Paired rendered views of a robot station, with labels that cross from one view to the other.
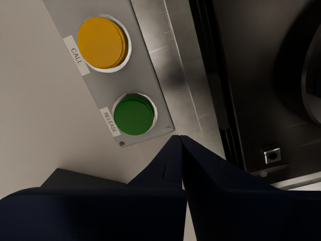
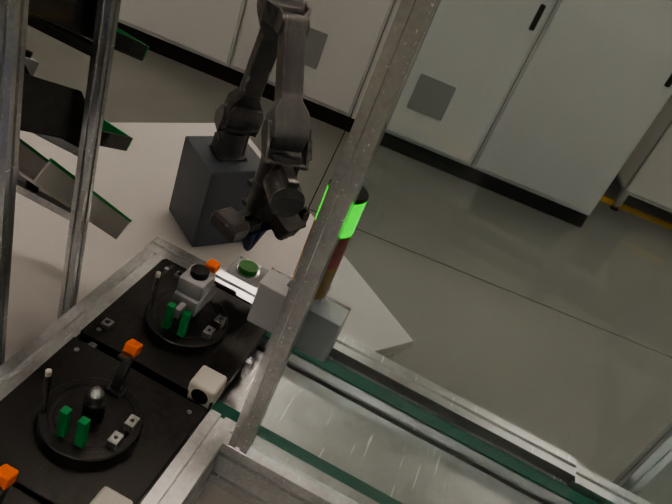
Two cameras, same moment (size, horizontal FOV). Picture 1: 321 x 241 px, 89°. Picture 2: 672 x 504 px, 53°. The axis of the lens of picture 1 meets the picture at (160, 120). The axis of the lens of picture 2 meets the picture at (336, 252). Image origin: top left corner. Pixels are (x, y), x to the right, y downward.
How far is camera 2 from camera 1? 1.20 m
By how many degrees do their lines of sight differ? 49
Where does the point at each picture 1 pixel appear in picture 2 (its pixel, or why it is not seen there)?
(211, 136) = not seen: hidden behind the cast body
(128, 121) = (249, 264)
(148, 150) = not seen: hidden behind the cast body
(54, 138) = (262, 258)
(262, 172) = (168, 268)
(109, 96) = (262, 272)
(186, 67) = (245, 293)
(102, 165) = (220, 254)
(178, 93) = (238, 284)
